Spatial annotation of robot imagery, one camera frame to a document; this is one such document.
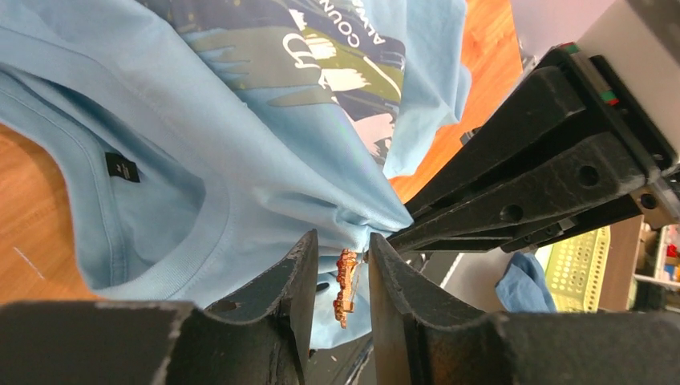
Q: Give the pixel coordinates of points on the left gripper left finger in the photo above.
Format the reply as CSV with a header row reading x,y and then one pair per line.
x,y
259,334

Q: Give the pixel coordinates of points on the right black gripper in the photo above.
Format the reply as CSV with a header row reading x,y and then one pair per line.
x,y
622,164

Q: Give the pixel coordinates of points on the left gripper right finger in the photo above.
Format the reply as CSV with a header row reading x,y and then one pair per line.
x,y
424,335

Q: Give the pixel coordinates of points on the brown figure brooch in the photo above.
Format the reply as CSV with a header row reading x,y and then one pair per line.
x,y
344,302

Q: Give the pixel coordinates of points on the light blue printed t-shirt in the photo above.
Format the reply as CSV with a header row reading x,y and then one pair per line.
x,y
199,140

